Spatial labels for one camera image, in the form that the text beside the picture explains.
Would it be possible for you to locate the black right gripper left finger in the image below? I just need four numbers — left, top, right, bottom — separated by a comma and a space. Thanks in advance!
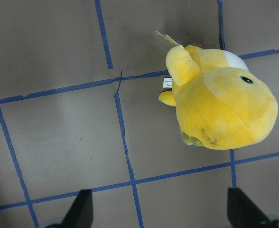
45, 189, 93, 228

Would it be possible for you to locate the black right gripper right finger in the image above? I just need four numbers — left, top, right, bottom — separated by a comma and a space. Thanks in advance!
227, 188, 279, 228

